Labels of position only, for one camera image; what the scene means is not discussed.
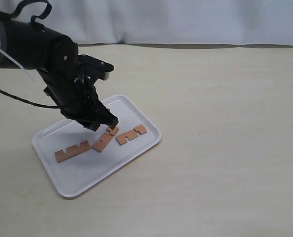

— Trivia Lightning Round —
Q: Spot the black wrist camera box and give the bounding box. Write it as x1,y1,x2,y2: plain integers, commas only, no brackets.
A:
78,54,114,80

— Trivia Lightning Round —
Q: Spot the black cable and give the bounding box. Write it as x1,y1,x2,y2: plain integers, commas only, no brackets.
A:
0,0,63,109

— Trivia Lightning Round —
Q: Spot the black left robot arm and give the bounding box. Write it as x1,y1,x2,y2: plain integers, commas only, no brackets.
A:
0,11,119,131

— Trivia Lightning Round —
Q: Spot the white plastic tray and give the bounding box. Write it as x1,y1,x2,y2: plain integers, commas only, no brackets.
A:
32,94,162,198

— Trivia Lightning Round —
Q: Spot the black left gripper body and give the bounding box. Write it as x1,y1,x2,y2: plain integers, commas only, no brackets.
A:
39,54,105,124

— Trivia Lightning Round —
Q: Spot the notched wooden piece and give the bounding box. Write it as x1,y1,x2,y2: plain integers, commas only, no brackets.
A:
116,124,148,146
55,140,91,163
92,127,119,153

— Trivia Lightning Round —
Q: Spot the white cloth backdrop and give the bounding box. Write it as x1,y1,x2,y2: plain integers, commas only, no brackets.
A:
0,0,293,48

